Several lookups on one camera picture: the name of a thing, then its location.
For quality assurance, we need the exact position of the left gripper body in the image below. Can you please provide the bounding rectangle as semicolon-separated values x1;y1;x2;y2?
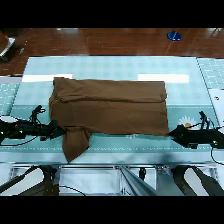
39;120;67;140

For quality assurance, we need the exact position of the brown T-shirt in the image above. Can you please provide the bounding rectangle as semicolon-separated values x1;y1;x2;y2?
48;76;170;164

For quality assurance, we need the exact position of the blue round object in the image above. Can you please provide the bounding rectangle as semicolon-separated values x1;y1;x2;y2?
166;30;183;43

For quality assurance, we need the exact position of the black cable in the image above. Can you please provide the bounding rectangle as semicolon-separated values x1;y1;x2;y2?
209;146;224;167
58;184;88;197
0;134;40;148

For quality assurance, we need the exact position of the silver frame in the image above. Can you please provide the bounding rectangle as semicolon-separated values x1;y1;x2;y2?
0;161;224;197

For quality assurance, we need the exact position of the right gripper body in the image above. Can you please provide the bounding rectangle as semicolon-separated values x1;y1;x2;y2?
167;124;193;147

